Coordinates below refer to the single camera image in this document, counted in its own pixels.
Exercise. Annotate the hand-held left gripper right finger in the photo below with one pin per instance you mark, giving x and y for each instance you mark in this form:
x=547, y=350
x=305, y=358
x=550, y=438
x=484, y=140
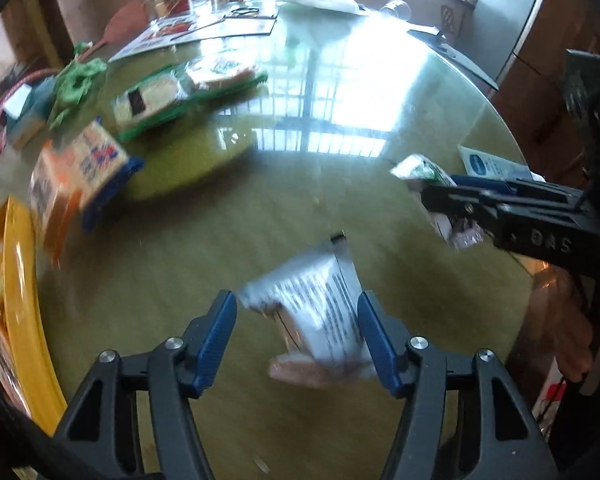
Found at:
x=380, y=345

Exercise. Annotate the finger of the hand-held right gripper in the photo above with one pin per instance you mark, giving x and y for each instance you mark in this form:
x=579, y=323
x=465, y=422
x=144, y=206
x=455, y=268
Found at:
x=500, y=186
x=460, y=200

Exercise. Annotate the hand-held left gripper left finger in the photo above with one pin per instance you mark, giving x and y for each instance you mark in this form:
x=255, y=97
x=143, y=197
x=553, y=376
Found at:
x=215, y=340

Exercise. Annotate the small green white snack pack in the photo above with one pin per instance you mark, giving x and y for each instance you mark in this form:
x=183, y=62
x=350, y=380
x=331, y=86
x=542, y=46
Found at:
x=425, y=170

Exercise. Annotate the white wrapper snack pack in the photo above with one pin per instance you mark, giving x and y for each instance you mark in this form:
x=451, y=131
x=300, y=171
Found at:
x=315, y=310

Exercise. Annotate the yellow cardboard box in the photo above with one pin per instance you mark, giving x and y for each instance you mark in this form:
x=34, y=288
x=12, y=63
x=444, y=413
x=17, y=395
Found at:
x=22, y=285

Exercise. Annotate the person's right hand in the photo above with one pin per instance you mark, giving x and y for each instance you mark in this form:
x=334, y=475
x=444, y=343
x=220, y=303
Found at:
x=570, y=320

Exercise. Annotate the blue white card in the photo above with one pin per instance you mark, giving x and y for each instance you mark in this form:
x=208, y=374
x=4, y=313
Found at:
x=490, y=165

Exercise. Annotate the silver refrigerator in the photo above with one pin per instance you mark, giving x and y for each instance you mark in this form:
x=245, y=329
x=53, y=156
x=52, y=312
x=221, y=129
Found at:
x=510, y=5

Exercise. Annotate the clear glass cup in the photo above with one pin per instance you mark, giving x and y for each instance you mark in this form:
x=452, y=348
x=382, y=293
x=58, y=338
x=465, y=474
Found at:
x=397, y=8

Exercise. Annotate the orange and blue snack pack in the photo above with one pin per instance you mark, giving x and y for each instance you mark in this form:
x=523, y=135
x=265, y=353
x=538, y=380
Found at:
x=90, y=170

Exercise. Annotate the green rice cracker pack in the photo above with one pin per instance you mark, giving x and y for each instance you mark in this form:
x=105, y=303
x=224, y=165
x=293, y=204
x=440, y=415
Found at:
x=152, y=100

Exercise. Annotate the green biscuit pack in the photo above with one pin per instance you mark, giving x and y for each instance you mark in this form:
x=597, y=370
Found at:
x=225, y=72

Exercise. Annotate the blue tissue box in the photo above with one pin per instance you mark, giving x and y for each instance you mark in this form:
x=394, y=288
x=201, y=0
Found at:
x=27, y=115

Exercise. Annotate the green plastic bag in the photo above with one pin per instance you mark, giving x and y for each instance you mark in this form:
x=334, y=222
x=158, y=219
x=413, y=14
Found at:
x=77, y=80

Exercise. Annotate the pink yellow hoop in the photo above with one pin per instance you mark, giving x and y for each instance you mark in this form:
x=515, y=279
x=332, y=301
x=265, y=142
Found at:
x=0, y=120

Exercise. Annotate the printed paper sheets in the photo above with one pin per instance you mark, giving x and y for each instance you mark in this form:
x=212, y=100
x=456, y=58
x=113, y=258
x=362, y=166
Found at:
x=195, y=30

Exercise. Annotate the reddish fly swatter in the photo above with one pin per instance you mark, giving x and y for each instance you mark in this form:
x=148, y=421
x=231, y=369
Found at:
x=125, y=25

